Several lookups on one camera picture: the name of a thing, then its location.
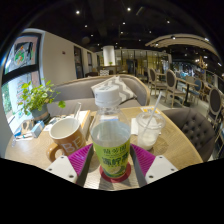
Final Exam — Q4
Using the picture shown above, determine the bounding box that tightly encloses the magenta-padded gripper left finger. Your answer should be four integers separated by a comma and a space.
45, 143, 94, 187

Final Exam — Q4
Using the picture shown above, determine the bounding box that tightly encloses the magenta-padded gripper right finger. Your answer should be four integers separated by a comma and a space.
129, 143, 179, 187

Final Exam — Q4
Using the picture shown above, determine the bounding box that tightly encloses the clear green-labelled drink bottle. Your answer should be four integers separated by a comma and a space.
89, 84, 132, 180

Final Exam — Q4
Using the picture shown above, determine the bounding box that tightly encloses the brown ceramic mug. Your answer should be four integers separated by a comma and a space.
46, 117, 87, 164

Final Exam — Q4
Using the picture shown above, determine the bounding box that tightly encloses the clear plastic cup with straw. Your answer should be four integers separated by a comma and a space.
135, 91, 167, 151

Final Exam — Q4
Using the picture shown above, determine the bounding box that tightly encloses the white paper napkin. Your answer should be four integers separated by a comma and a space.
130, 117, 141, 136

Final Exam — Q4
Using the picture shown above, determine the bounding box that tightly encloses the white wood-edged menu board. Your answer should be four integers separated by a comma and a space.
70, 109, 93, 138

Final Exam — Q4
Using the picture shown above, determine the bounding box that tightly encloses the yellow square card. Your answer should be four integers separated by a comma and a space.
139, 105, 161, 115

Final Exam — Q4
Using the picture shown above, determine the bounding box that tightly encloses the blue tissue pack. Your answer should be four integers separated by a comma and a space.
30, 120, 46, 139

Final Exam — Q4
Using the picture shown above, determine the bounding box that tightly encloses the grey tufted armchair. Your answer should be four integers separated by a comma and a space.
161, 107, 217, 163

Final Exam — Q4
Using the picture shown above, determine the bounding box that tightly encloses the grey wood-framed sofa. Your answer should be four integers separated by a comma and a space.
46, 73, 151, 118

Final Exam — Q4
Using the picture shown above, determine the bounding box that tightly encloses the potted green plant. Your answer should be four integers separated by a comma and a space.
17, 79, 67, 123

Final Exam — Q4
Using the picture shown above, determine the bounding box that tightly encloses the group of dining chairs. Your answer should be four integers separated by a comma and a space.
146, 65, 224, 129

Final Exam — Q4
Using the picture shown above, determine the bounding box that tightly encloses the yellow-panelled shelf unit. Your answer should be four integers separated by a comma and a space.
114, 48, 172, 76

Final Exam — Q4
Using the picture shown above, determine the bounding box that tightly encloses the white round column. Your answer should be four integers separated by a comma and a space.
102, 45, 117, 67

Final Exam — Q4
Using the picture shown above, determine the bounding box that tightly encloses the group of ceiling lights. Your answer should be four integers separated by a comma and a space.
73, 6, 223, 68

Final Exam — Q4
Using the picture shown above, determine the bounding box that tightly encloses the black-framed wall poster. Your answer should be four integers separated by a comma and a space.
3, 32, 43, 77

